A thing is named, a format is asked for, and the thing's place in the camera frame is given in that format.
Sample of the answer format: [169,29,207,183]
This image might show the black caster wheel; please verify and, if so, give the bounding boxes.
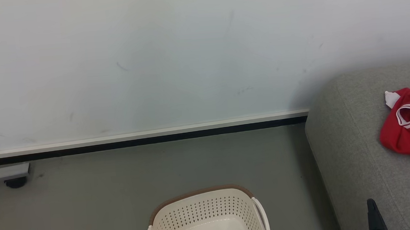
[4,176,28,190]

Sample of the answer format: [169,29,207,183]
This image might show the red garment with white trim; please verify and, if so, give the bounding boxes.
[376,86,410,162]

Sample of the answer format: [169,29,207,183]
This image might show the grey cart base with caster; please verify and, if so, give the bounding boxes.
[0,162,32,182]

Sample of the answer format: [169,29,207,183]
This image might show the white and black baseboard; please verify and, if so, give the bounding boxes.
[0,109,312,167]

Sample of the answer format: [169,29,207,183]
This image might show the grey fabric sofa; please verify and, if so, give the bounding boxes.
[301,63,410,230]

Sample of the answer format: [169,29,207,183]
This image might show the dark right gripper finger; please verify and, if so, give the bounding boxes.
[363,197,389,230]

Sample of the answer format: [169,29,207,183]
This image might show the cream perforated laundry basket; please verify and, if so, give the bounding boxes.
[144,182,271,230]

